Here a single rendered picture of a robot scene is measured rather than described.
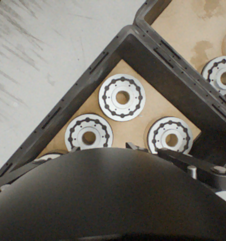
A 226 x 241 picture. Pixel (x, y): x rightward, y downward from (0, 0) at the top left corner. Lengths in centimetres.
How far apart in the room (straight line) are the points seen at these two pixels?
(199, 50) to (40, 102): 46
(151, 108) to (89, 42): 30
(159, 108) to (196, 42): 18
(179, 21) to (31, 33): 42
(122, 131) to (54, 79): 28
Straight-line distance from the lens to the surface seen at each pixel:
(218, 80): 39
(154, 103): 35
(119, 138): 33
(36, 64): 52
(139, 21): 27
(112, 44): 25
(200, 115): 34
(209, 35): 45
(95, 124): 29
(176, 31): 42
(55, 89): 48
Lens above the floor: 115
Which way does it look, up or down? 85 degrees down
